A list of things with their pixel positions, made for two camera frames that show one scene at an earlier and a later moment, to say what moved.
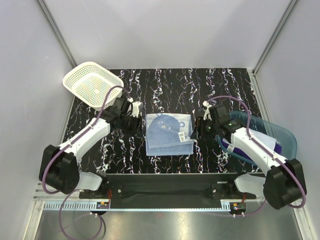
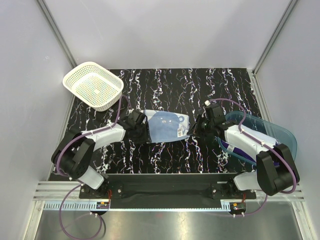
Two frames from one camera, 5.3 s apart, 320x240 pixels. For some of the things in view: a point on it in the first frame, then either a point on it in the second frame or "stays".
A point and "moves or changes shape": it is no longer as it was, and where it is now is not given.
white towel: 263,139 stays
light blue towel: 169,134 moves or changes shape
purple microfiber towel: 278,147 moves or changes shape
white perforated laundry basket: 92,84 stays
